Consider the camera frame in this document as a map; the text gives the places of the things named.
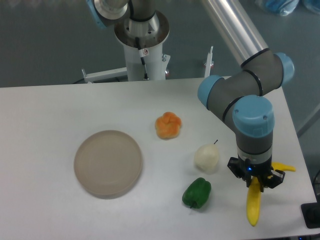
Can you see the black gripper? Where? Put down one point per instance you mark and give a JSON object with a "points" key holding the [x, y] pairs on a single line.
{"points": [[266, 175]]}

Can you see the yellow banana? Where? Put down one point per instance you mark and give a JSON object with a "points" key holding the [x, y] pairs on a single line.
{"points": [[253, 201]]}

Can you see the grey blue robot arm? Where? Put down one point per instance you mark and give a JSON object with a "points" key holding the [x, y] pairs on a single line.
{"points": [[238, 101]]}

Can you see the beige round plate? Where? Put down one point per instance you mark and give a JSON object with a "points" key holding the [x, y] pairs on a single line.
{"points": [[108, 164]]}

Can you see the white pear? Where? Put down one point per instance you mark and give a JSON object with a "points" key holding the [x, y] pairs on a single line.
{"points": [[206, 157]]}

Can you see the black device at edge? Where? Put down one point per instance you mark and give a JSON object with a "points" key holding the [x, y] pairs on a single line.
{"points": [[311, 214]]}

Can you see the green bell pepper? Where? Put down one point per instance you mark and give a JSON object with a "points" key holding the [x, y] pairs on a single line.
{"points": [[197, 194]]}

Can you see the orange knotted bread roll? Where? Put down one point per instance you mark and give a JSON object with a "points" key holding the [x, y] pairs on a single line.
{"points": [[168, 126]]}

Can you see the blue plastic bag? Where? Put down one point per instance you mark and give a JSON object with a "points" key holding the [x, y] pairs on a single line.
{"points": [[281, 8], [312, 5]]}

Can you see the white right support bracket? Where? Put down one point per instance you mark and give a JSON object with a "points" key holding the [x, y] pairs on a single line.
{"points": [[209, 63]]}

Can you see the white support bracket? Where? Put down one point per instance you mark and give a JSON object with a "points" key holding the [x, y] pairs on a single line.
{"points": [[209, 63], [103, 75]]}

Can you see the white left support bracket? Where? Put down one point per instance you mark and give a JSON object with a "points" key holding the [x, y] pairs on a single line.
{"points": [[103, 75]]}

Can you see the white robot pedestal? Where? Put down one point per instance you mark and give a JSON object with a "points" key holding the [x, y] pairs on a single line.
{"points": [[142, 43]]}

